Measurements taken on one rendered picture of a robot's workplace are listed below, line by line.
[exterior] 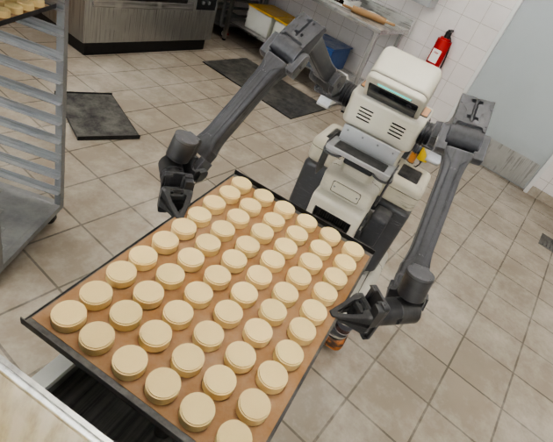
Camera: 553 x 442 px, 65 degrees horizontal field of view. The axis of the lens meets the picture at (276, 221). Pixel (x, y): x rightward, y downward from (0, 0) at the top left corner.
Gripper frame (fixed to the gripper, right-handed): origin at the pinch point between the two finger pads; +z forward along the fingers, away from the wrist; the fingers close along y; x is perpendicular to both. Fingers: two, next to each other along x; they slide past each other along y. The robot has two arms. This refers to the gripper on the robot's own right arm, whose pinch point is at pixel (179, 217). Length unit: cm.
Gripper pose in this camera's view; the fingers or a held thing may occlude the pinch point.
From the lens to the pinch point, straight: 94.1
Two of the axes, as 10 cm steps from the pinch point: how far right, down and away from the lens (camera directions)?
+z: 2.7, 6.6, -7.0
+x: 9.1, 0.6, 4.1
